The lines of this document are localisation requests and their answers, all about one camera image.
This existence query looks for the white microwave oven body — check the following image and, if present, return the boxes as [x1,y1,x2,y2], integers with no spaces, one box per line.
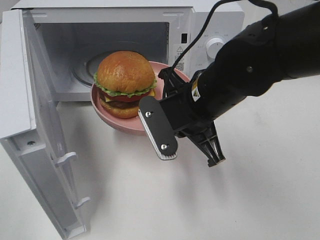
[10,0,245,103]

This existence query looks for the glass microwave turntable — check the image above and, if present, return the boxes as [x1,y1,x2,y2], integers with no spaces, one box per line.
[70,50,114,87]

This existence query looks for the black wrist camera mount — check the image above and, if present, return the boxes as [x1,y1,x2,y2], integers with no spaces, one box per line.
[138,96,178,161]

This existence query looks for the white microwave door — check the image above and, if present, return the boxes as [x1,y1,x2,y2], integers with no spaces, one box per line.
[0,9,89,240]

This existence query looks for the upper white power knob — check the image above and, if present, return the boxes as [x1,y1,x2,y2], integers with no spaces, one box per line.
[204,36,225,59]

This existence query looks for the pink round plate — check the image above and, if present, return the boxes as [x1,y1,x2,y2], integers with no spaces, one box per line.
[89,60,191,137]

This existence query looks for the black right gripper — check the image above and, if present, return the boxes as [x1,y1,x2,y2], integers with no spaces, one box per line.
[158,67,226,167]

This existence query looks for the burger with lettuce and cheese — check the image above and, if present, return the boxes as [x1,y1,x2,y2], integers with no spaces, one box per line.
[93,50,157,119]

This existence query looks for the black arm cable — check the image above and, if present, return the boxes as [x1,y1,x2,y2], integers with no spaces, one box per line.
[170,0,279,73]

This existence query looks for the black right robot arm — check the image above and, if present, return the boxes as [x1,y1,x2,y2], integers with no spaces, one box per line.
[153,0,320,167]

